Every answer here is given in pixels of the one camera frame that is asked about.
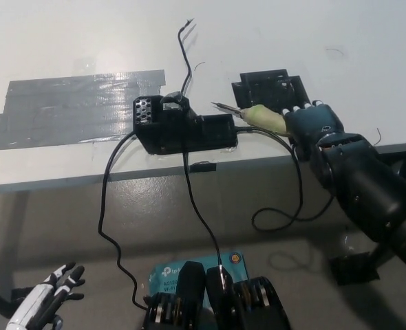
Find long wavy black power cable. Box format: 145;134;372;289
98;133;151;310

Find black soldering station base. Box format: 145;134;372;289
133;91;239;156

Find black soldering iron cable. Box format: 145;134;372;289
235;126;336;232

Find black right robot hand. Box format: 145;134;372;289
281;99;347;162

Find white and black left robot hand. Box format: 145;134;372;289
5;261;87;330

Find small black tape strip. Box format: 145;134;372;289
190;161;217;173

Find teal tp-link box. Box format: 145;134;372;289
147;250;252;307

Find grey duct tape patch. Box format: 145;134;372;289
0;69;166;151

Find thin black wire with frayed end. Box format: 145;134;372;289
177;19;195;96

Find black cable with silver plug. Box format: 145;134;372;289
181;151;228;295

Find soldering iron with green taped handle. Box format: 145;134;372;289
209;100;295;138

